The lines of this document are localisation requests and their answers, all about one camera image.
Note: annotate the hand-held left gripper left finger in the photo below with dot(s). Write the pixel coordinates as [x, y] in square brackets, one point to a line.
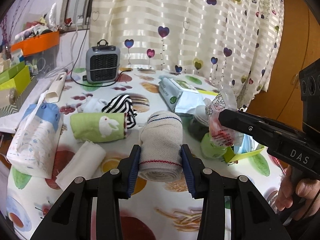
[133, 172]

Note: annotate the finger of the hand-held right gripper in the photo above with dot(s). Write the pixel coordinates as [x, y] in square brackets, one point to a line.
[250, 127]

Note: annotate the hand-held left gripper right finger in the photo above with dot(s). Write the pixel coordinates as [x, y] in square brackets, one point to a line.
[188, 172]

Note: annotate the blue face mask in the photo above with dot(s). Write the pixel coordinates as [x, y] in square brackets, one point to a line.
[246, 145]

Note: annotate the clear red candy wrapper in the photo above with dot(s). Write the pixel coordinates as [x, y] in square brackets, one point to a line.
[220, 135]

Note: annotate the beige gauze cloth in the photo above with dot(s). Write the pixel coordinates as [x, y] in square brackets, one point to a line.
[160, 142]

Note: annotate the green rabbit print towel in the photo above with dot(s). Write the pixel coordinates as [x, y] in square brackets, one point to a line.
[95, 127]

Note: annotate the black white striped sock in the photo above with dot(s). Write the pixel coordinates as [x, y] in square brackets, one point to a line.
[117, 103]

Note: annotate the soft tissue pack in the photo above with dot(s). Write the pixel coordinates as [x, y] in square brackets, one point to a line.
[32, 142]

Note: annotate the person's right hand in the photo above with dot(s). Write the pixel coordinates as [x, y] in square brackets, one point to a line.
[283, 195]

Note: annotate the green cream jar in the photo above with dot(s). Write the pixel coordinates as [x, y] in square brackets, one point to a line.
[212, 147]

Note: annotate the grey round lidded tin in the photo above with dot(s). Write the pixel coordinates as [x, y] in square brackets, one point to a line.
[197, 130]

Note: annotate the food print tablecloth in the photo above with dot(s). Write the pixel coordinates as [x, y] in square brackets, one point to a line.
[160, 212]

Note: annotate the white rolled cloth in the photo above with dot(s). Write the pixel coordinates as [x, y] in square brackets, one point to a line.
[80, 162]

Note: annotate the wet wipes pack green label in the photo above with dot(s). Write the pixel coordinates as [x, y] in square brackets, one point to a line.
[175, 90]

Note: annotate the wooden wardrobe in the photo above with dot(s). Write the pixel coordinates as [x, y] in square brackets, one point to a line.
[287, 42]

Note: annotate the grey space heater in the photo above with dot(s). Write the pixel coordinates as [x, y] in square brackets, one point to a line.
[102, 65]

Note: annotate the white plastic tube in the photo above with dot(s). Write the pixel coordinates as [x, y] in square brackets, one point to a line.
[56, 87]

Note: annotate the heart print striped curtain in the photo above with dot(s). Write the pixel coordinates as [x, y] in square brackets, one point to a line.
[187, 17]

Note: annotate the grey chevron pattern tray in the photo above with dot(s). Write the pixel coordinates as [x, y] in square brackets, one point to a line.
[10, 108]

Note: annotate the lime green carton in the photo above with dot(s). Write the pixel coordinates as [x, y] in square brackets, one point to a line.
[17, 82]

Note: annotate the dark green flat box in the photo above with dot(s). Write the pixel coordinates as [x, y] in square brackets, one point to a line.
[10, 71]

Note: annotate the orange storage box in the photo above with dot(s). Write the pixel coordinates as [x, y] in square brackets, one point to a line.
[37, 42]

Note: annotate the assorted clutter pile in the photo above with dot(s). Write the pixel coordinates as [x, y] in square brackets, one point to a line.
[32, 31]

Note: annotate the window frame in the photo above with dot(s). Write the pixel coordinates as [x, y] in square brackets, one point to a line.
[75, 2]

